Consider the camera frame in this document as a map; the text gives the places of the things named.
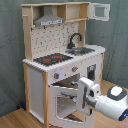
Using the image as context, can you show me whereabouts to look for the red stove knob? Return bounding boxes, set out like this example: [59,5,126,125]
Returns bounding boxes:
[54,73,60,79]
[72,66,78,72]

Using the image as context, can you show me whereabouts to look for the white oven door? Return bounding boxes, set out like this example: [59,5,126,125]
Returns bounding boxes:
[49,83,95,128]

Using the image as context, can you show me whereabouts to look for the black toy faucet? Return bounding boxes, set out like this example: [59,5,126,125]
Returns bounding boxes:
[67,33,82,49]

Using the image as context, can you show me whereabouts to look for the white fridge door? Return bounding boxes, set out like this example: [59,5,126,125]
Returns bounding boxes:
[78,56,103,108]

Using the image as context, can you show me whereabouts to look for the black stovetop red burners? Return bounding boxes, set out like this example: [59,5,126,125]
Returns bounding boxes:
[34,53,71,66]

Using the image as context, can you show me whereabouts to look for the grey toy sink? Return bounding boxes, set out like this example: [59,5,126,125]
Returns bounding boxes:
[66,47,94,56]

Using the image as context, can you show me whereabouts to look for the wooden toy kitchen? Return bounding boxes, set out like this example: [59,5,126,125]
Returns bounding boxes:
[22,2,105,128]

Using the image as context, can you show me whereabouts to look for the grey range hood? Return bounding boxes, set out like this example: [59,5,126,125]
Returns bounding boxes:
[33,5,64,27]

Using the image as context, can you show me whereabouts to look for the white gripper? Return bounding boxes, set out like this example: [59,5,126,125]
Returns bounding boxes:
[76,77,101,111]

